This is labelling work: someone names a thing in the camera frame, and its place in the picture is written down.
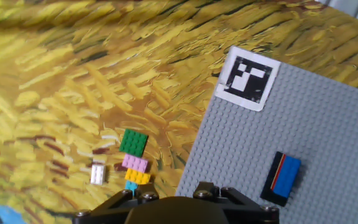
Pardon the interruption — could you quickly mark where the black white fiducial marker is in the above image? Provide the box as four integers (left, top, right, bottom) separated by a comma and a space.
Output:
214, 45, 282, 112

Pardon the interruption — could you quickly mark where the blue Lego brick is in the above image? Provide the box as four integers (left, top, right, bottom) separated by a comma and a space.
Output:
272, 154, 302, 199

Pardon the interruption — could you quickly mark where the grey Lego baseplate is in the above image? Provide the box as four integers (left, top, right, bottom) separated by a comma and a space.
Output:
175, 60, 358, 224

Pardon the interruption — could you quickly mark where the white Lego brick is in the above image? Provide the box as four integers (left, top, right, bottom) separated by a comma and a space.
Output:
90, 163, 107, 186

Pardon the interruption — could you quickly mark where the cyan Lego brick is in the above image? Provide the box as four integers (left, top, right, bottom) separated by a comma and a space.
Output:
124, 180, 139, 197

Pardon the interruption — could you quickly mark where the yellow Lego brick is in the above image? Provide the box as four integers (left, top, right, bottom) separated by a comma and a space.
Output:
124, 167, 152, 185

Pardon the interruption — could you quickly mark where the painted wheatfield cloth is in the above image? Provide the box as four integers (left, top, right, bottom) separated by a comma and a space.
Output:
0, 0, 358, 224

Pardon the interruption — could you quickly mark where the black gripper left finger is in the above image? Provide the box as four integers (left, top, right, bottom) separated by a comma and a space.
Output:
72, 184, 160, 224

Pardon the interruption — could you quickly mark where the red Lego plate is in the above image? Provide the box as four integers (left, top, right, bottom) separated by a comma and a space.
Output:
270, 153, 287, 190

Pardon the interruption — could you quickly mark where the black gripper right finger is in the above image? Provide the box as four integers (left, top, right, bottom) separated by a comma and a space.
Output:
193, 182, 280, 224

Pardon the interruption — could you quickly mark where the pink Lego brick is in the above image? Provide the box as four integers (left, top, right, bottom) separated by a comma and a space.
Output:
121, 153, 150, 174

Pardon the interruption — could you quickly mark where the green Lego plate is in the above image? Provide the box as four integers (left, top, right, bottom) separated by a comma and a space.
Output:
119, 128, 149, 158

